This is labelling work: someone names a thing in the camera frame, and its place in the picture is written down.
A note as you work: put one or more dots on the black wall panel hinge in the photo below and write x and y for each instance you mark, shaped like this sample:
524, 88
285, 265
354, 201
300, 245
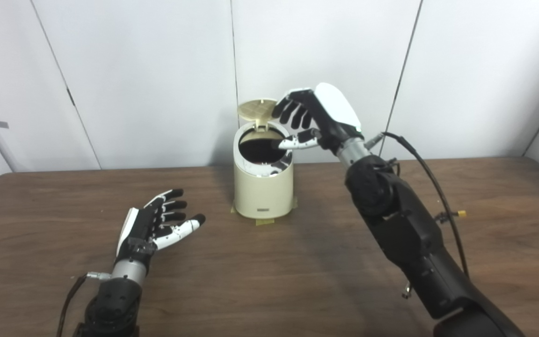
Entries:
70, 97

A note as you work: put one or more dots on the cream round bin lid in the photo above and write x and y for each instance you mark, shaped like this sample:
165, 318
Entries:
255, 108

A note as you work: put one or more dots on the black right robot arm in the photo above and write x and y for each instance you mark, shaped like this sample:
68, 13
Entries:
410, 229

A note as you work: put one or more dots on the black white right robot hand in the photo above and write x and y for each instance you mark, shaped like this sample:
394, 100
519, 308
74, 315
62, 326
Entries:
335, 110

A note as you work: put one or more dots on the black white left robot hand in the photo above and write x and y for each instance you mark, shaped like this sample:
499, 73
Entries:
141, 229

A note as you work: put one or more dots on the cream-colored round bin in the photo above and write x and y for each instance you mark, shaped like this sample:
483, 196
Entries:
262, 194

